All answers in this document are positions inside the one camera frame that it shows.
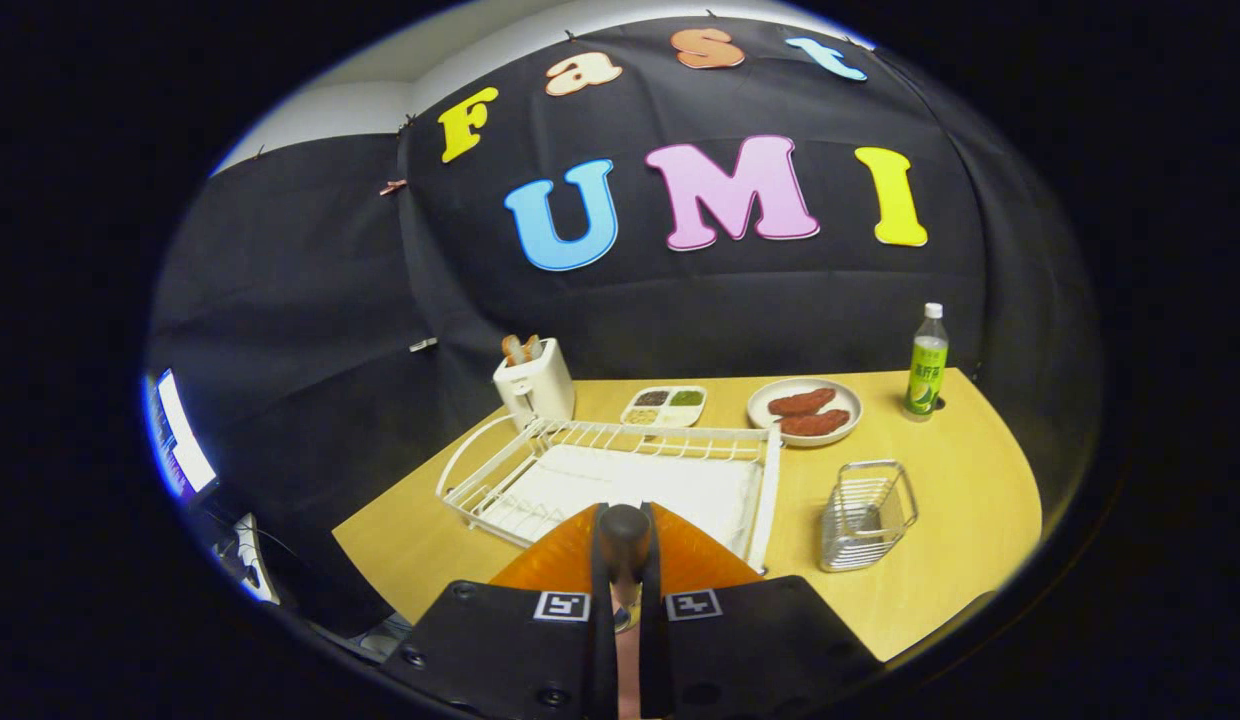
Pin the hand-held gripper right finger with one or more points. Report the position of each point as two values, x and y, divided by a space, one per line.
652 660

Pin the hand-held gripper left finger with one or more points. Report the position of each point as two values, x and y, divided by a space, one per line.
602 660

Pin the beige plate with meat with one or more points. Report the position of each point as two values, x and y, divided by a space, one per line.
850 398

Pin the white drain tray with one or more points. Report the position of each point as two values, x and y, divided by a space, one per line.
670 485

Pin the white sectioned condiment tray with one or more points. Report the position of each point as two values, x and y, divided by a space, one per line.
664 412

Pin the white toaster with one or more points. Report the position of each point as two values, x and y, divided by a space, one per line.
538 395

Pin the brown meat piece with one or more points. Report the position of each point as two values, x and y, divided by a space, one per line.
802 402
815 423

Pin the toasted bread slice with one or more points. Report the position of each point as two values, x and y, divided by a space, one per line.
512 350
532 346

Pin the small white tag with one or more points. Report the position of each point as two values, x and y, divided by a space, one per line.
423 344

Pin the green label drink bottle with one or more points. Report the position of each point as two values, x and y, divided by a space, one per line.
926 375

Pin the computer monitor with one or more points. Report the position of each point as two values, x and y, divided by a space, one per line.
180 435

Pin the black backdrop cloth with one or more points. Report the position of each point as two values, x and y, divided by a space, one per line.
300 280

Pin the brown clip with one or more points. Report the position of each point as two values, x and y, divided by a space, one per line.
392 186

